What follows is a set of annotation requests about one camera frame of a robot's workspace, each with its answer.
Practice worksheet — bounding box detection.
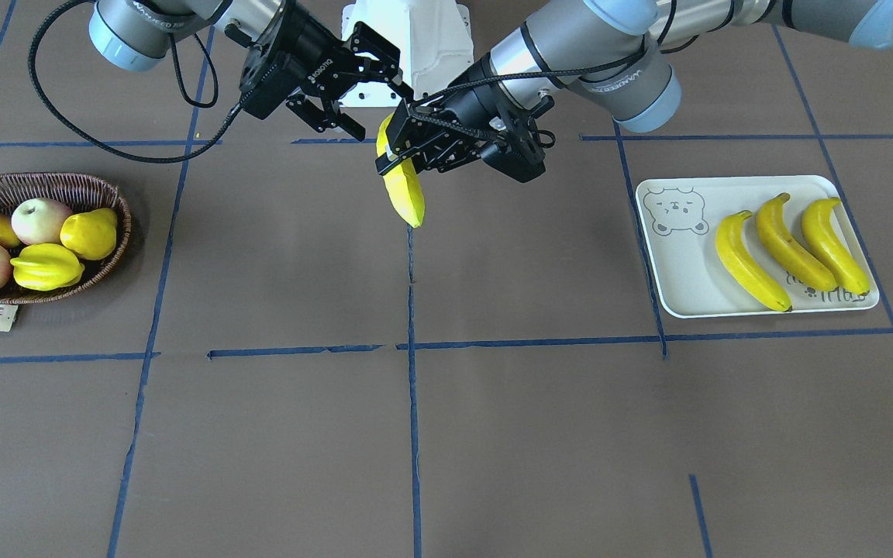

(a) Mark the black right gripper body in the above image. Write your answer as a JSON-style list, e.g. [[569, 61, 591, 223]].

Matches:
[[239, 4, 354, 119]]

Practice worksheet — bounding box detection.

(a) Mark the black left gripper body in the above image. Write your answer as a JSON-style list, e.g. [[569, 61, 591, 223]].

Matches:
[[442, 81, 555, 183]]

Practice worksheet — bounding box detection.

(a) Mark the yellow banana curved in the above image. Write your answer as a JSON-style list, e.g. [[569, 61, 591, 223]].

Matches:
[[756, 193, 839, 291]]

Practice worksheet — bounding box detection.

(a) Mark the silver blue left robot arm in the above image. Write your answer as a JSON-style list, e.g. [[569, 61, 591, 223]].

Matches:
[[375, 1, 893, 181]]

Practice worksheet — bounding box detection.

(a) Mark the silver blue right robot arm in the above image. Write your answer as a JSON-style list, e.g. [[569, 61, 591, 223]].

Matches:
[[88, 1, 414, 140]]

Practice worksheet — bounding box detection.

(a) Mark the brown wicker basket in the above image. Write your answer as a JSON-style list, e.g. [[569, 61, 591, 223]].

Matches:
[[0, 172, 133, 305]]

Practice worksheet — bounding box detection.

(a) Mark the yellow pear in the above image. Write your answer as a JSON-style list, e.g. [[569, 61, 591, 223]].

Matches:
[[59, 208, 117, 261]]

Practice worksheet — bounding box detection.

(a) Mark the pale green red apple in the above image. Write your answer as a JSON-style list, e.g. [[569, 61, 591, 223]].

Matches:
[[10, 198, 74, 245]]

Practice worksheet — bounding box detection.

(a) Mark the small yellow banana bunch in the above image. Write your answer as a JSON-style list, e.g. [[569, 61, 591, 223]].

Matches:
[[10, 243, 85, 291]]

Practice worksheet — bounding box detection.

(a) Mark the white pedestal column base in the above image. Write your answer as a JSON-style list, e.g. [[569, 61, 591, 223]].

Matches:
[[341, 1, 474, 98]]

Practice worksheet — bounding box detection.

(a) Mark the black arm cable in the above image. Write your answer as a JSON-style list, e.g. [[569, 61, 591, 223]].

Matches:
[[27, 0, 261, 165]]

